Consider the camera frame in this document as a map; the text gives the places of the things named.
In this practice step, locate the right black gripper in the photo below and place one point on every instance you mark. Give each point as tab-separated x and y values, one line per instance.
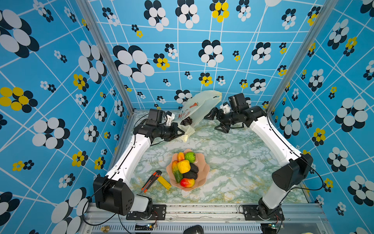
214	111

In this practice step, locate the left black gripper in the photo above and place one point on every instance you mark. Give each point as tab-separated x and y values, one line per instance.
174	128

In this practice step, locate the translucent printed plastic bag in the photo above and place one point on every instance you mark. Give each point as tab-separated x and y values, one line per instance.
197	107

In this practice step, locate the dark purple grape bunch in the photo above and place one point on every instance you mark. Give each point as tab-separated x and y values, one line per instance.
187	121

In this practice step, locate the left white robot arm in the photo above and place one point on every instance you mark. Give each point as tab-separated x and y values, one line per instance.
112	192

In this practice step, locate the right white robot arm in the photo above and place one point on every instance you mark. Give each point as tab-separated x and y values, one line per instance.
294	166

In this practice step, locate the orange peach fruit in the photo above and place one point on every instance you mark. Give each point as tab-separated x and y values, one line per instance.
181	157

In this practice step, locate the green lime fruit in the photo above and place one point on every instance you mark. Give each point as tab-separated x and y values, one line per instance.
190	156

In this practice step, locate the yellow bell pepper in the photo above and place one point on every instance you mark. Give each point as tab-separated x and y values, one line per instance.
184	166

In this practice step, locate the green orange papaya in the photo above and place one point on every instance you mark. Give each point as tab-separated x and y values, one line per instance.
177	175

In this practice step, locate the red black utility knife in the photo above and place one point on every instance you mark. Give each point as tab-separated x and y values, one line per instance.
150	181

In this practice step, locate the yellow rectangular block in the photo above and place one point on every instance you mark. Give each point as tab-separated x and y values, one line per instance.
163	182

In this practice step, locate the red yellow mango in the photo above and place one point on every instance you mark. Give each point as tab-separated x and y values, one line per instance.
187	182

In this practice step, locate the black round knob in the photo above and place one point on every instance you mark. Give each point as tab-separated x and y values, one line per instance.
197	229

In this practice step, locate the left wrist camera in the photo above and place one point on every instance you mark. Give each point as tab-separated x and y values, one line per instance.
159	117

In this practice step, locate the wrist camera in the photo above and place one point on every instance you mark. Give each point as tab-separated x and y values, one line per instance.
237	103
159	117

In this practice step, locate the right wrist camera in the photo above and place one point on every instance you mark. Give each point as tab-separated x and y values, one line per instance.
237	103

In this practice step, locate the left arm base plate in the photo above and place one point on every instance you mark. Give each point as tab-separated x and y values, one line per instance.
156	212

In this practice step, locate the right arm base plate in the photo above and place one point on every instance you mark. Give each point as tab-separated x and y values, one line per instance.
261	213

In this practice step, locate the aluminium front rail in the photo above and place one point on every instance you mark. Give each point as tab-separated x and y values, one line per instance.
213	218

